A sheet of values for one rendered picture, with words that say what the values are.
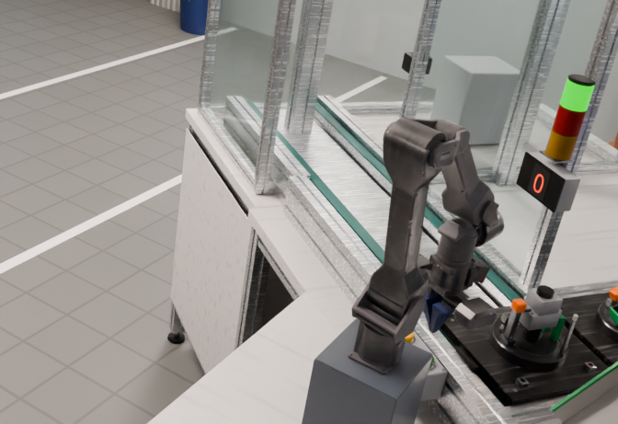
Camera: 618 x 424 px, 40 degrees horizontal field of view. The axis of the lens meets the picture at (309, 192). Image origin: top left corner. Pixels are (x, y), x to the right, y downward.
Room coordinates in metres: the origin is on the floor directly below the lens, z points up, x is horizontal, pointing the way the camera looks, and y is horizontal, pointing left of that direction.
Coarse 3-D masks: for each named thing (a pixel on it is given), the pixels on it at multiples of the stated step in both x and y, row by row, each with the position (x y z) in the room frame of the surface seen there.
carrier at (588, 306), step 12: (564, 300) 1.46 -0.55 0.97; (576, 300) 1.47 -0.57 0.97; (588, 300) 1.48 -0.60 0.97; (600, 300) 1.49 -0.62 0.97; (564, 312) 1.42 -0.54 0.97; (576, 312) 1.42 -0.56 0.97; (588, 312) 1.43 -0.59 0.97; (600, 312) 1.41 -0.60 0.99; (564, 324) 1.39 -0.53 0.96; (576, 324) 1.38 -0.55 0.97; (588, 324) 1.39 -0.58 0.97; (600, 324) 1.38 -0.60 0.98; (612, 324) 1.37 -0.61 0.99; (576, 336) 1.36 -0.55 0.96; (588, 336) 1.35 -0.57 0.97; (600, 336) 1.35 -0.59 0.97; (612, 336) 1.35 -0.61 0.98; (600, 348) 1.31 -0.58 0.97; (612, 348) 1.32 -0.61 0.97; (612, 360) 1.28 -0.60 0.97
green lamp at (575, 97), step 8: (568, 80) 1.50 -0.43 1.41; (568, 88) 1.49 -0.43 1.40; (576, 88) 1.48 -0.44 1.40; (584, 88) 1.48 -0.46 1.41; (592, 88) 1.49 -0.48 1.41; (568, 96) 1.48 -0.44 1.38; (576, 96) 1.48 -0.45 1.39; (584, 96) 1.48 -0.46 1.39; (560, 104) 1.50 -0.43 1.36; (568, 104) 1.48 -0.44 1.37; (576, 104) 1.48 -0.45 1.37; (584, 104) 1.48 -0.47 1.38
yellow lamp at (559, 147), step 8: (552, 128) 1.51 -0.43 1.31; (552, 136) 1.49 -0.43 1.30; (560, 136) 1.48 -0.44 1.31; (568, 136) 1.48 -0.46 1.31; (576, 136) 1.49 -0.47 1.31; (552, 144) 1.49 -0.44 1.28; (560, 144) 1.48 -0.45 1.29; (568, 144) 1.48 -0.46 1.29; (552, 152) 1.48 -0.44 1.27; (560, 152) 1.48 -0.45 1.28; (568, 152) 1.48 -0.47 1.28
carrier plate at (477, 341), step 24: (504, 312) 1.38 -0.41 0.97; (456, 336) 1.27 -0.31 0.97; (480, 336) 1.28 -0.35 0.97; (480, 360) 1.21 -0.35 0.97; (504, 360) 1.22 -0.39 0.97; (576, 360) 1.26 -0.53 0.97; (600, 360) 1.27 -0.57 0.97; (504, 384) 1.15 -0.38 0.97; (552, 384) 1.18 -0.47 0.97; (576, 384) 1.19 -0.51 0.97
